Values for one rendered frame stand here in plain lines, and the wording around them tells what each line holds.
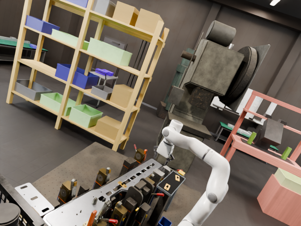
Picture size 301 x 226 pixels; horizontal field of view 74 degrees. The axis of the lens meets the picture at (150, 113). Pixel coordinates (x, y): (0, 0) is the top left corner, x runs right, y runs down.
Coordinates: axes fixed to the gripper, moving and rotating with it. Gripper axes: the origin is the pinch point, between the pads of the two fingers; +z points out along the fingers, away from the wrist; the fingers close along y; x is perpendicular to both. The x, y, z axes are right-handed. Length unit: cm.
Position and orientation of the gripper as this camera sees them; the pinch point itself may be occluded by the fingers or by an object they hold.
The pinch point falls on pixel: (160, 160)
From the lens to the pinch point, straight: 146.0
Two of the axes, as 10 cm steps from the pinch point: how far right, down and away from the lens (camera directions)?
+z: -3.6, 8.9, 2.6
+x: -4.5, 0.8, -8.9
